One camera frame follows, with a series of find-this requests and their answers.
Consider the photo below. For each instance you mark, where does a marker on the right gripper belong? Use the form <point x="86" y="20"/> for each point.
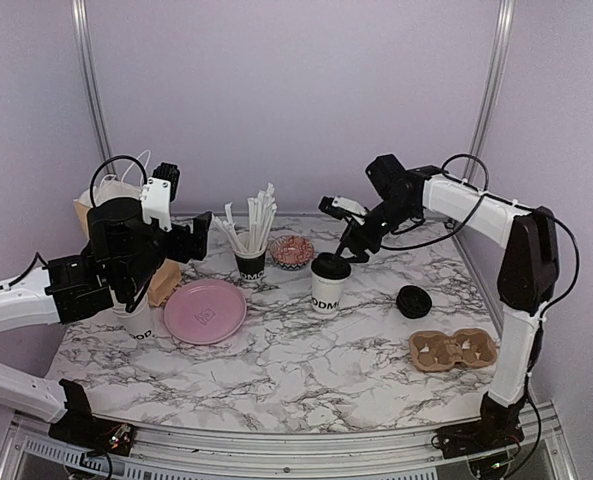
<point x="358" y="234"/>

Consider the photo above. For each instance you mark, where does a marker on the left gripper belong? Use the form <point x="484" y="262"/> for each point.
<point x="183" y="251"/>

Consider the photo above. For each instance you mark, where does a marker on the white paper coffee cup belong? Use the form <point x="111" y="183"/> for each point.
<point x="326" y="294"/>

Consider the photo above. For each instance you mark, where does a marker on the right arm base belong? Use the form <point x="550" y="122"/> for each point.
<point x="476" y="440"/>

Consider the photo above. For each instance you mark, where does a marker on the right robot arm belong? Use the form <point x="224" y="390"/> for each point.
<point x="528" y="261"/>

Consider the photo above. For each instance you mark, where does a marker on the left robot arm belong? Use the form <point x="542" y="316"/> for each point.
<point x="129" y="240"/>

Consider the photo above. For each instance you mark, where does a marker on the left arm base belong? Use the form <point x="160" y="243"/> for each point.
<point x="80" y="427"/>

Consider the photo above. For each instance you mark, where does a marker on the brown paper bag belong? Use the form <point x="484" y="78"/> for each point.
<point x="128" y="184"/>

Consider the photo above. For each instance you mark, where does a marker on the red patterned bowl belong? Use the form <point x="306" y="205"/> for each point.
<point x="292" y="252"/>

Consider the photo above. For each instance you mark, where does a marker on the pink plate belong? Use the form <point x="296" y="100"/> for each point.
<point x="205" y="312"/>

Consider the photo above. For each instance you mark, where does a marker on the black cup holding straws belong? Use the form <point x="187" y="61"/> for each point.
<point x="251" y="266"/>

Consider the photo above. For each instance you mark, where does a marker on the stack of white paper cups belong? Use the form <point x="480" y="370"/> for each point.
<point x="139" y="324"/>

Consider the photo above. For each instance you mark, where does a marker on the cardboard cup carrier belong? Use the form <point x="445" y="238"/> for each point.
<point x="435" y="351"/>

